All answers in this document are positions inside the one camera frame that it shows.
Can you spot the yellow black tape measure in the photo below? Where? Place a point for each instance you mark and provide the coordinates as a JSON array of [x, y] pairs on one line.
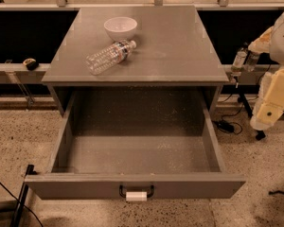
[[30, 64]]

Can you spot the black drawer handle white grip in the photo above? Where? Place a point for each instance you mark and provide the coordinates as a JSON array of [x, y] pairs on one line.
[[136, 195]]

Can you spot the black object floor right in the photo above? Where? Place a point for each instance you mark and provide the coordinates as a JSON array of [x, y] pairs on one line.
[[276, 192]]

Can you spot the black power adapter with cable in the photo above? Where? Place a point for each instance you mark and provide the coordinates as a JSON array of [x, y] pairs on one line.
[[228, 126]]

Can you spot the right background plastic bottle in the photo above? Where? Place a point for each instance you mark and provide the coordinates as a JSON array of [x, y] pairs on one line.
[[251, 61]]

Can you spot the open grey top drawer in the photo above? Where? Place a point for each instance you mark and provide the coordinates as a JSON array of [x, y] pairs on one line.
[[136, 137]]

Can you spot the clear plastic water bottle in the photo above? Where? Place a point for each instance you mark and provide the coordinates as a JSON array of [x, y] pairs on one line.
[[110, 56]]

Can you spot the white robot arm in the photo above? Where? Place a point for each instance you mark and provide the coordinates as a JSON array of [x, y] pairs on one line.
[[271, 42]]

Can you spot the white ceramic bowl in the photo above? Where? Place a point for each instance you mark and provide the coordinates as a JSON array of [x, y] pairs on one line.
[[120, 28]]

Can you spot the background plastic bottle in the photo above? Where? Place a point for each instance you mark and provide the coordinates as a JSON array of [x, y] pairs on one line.
[[251, 61], [240, 58]]

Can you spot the black stand leg left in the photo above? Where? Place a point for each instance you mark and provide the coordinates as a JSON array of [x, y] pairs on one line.
[[20, 206]]

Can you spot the left background plastic bottle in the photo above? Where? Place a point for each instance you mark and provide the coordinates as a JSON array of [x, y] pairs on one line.
[[240, 58]]

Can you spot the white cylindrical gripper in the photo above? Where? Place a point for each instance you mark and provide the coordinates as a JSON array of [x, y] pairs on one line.
[[283, 43]]

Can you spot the black stand leg right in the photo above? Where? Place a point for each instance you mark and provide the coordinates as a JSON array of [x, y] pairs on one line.
[[242, 98]]

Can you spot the black stand leg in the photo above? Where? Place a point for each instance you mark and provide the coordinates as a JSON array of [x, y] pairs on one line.
[[242, 98], [20, 206]]

